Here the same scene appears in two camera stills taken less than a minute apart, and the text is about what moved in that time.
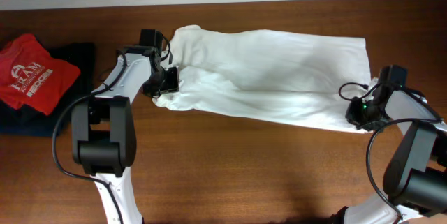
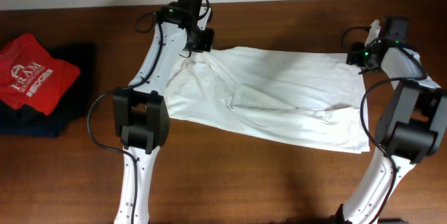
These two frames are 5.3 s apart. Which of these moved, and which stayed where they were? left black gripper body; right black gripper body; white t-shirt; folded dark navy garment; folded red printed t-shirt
Moved: right black gripper body; white t-shirt; left black gripper body
Stayed: folded dark navy garment; folded red printed t-shirt
